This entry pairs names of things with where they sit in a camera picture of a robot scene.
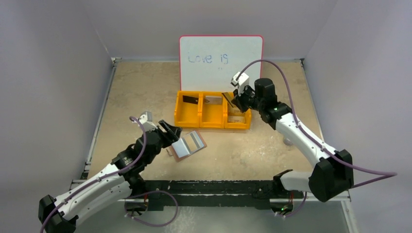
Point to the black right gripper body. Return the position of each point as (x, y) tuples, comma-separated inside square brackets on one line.
[(243, 101)]

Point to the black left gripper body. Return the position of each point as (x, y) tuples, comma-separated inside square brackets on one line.
[(166, 132)]

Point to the pink leather card holder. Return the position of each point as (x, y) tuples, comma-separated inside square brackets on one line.
[(186, 146)]

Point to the gold card with black stripe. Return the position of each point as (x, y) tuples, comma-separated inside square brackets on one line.
[(229, 99)]

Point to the black credit card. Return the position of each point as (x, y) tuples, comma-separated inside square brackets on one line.
[(190, 99)]

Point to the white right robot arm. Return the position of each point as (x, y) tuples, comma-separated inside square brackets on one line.
[(332, 173)]

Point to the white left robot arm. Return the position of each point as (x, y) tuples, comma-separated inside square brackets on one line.
[(118, 180)]

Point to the cards in right bin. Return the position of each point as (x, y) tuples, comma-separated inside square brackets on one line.
[(236, 116)]

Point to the silver card in middle bin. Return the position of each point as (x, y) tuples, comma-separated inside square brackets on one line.
[(214, 100)]

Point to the yellow left bin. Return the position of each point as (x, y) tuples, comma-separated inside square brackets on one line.
[(186, 115)]

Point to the yellow bin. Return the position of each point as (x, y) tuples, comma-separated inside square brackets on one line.
[(235, 126), (211, 116), (186, 115)]

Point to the yellow right bin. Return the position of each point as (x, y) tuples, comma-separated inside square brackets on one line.
[(235, 126)]

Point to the yellow middle bin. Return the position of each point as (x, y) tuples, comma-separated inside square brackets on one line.
[(211, 116)]

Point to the pink framed whiteboard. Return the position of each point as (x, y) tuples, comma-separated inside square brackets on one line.
[(208, 62)]

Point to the small clear round container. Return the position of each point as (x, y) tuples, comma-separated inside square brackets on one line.
[(287, 142)]

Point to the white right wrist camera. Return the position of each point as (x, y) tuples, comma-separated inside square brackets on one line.
[(240, 80)]

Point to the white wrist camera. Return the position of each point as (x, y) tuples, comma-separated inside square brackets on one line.
[(146, 120), (240, 80)]

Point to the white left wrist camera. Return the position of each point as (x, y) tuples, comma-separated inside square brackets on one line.
[(146, 120)]

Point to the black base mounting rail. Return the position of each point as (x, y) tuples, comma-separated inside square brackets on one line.
[(259, 194)]

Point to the aluminium frame rail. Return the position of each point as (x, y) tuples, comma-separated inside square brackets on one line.
[(345, 196)]

